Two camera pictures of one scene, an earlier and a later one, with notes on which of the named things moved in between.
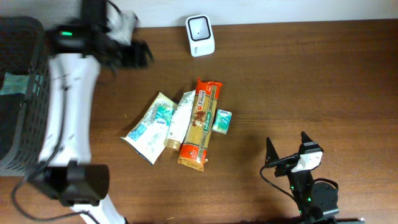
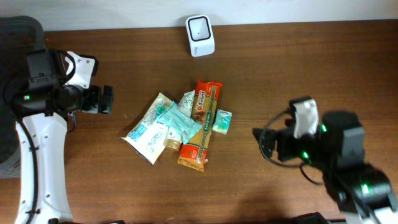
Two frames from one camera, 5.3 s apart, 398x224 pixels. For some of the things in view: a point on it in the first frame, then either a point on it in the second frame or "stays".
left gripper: (143, 60) to (96, 92)
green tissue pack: (222, 121) stays
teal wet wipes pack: (14, 84) to (172, 116)
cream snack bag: (147, 134) stays
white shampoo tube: (181, 117) stays
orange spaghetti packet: (194, 152) stays
